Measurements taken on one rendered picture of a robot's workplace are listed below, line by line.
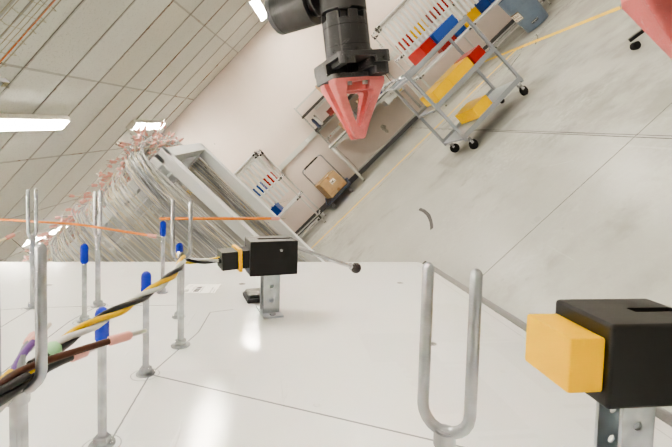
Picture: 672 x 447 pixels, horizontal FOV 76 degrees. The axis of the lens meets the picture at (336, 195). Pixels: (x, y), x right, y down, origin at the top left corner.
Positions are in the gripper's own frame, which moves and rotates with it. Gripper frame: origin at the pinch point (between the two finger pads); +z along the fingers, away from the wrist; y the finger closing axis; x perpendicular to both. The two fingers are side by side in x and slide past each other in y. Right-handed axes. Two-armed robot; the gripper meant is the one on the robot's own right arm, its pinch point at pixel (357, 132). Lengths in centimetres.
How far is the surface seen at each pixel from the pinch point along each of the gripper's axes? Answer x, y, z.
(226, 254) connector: -18.4, 2.4, 11.9
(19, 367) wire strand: -28.6, 32.5, 8.1
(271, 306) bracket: -14.1, 1.6, 19.3
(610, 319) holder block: -2.1, 35.7, 11.9
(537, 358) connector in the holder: -4.6, 33.1, 14.5
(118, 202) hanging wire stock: -38, -72, 9
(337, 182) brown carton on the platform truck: 238, -679, 68
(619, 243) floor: 142, -74, 55
